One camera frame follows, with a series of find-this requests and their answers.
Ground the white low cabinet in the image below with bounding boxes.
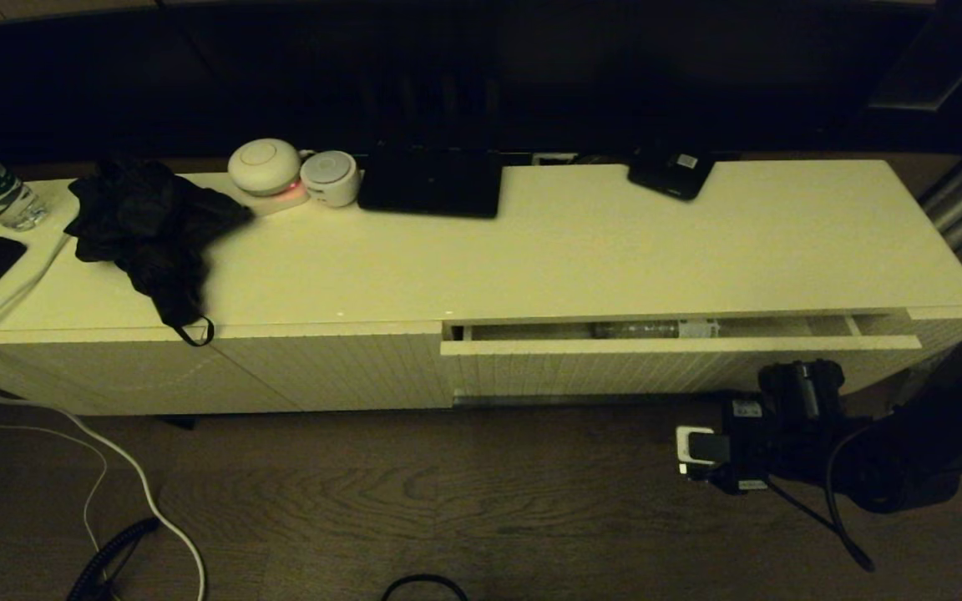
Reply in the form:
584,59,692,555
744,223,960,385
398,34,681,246
0,159,962,416

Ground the black HDMI box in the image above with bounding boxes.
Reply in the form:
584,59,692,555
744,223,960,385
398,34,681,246
627,148,717,202

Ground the clear plastic water bottle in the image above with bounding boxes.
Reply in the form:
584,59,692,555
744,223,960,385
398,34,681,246
594,320,722,340

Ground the large white round device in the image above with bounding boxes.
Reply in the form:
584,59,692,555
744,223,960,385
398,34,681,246
227,139,302,197

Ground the black corrugated hose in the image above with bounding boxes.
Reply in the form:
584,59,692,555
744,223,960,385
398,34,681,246
68,516,163,601

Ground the white ribbed cabinet door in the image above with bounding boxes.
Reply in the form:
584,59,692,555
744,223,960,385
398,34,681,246
214,320,458,412

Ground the black folded umbrella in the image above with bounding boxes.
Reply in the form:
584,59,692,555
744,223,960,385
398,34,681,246
63,158,253,347

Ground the thick white cable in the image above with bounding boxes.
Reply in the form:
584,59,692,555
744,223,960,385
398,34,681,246
0,234,208,601

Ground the small white round speaker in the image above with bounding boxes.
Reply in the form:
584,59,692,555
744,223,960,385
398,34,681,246
300,150,362,208

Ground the white ribbed drawer black handle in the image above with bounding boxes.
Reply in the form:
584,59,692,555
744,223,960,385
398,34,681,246
439,313,923,407

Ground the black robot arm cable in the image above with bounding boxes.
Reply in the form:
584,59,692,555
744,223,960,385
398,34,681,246
765,426,876,573

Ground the white base pad red light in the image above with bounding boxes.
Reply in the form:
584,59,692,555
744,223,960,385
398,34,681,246
239,179,311,217

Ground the thin white cable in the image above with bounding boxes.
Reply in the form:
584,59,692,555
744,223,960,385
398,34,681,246
0,409,110,552

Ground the black floor cable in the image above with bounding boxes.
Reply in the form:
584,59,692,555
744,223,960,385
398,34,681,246
381,574,469,601

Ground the dark side cabinet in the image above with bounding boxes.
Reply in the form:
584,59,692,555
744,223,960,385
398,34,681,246
861,0,962,114

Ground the black flat set-top box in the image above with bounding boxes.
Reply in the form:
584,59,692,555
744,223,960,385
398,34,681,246
357,144,504,220

